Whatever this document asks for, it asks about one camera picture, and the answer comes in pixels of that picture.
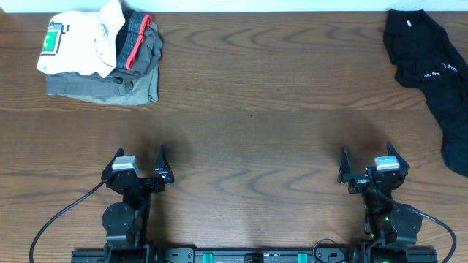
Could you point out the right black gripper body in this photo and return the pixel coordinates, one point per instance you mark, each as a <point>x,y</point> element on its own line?
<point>360,183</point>

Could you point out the black t-shirt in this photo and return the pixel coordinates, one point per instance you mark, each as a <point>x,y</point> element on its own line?
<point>426,60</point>

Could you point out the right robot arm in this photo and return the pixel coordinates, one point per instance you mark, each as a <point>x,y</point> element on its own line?
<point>392,227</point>

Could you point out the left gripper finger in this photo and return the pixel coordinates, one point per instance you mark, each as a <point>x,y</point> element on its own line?
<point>111,166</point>
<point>162,167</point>

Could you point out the olive grey folded garment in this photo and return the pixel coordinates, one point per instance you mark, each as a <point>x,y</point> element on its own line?
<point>137,86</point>

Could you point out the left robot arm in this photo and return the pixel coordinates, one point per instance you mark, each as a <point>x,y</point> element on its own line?
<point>126,222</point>

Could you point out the black garment red trim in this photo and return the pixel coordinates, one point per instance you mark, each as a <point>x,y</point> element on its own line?
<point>130,38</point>

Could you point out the white printed t-shirt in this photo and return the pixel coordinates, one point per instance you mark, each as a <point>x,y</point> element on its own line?
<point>82,42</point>

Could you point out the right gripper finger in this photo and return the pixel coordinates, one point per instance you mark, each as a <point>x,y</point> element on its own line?
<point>345,168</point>
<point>393,152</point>

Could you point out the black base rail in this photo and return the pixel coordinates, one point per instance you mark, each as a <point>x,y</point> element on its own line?
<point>188,255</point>

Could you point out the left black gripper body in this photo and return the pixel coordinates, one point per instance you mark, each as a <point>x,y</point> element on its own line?
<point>153,188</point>

